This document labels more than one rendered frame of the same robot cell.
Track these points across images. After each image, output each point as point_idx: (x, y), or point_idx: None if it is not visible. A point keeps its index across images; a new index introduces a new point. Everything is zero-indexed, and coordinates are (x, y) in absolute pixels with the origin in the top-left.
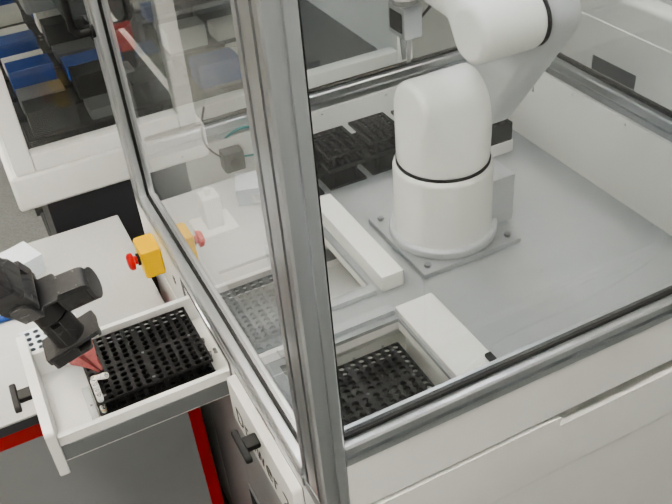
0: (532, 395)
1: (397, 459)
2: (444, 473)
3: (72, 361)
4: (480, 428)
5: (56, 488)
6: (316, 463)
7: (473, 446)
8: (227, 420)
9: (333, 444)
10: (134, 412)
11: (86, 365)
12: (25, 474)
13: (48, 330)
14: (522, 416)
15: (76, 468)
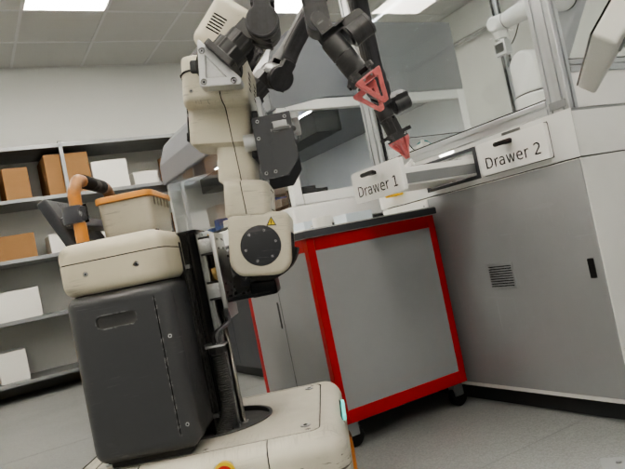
0: None
1: None
2: (613, 106)
3: (400, 139)
4: (620, 85)
5: (369, 288)
6: (557, 66)
7: (621, 96)
8: (464, 232)
9: (563, 53)
10: (433, 166)
11: (405, 146)
12: (354, 268)
13: (389, 119)
14: None
15: (379, 274)
